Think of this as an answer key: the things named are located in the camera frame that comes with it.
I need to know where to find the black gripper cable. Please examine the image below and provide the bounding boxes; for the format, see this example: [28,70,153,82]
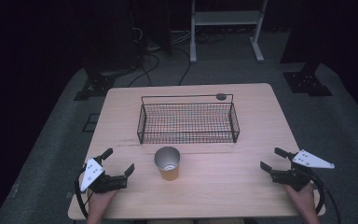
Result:
[74,164,90,219]
[310,171,342,224]

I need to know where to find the person's left hand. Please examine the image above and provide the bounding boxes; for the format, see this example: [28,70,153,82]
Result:
[87,188,119,218]

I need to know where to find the black wire basket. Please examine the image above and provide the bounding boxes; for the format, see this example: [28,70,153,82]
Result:
[136,93,241,146]

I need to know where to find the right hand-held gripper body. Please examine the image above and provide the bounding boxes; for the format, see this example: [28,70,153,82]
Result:
[269,149,336,192]

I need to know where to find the orange paper cup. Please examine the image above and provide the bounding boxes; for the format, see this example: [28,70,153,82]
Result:
[154,146,181,182]

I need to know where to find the white metal stand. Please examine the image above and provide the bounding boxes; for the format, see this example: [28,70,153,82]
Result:
[189,0,269,64]

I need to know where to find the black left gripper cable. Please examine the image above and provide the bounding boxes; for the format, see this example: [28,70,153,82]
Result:
[74,164,90,219]

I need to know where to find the black floor cables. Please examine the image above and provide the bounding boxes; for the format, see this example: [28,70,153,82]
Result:
[126,26,227,88]

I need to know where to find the black stand base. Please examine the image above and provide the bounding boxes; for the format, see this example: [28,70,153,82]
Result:
[282,60,334,97]
[73,66,119,102]

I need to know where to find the person's right hand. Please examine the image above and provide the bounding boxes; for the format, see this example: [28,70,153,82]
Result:
[283,182,317,216]

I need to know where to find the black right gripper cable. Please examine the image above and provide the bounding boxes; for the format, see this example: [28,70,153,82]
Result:
[310,171,342,224]

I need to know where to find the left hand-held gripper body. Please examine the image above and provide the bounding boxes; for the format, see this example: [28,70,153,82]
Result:
[79,156,129,194]

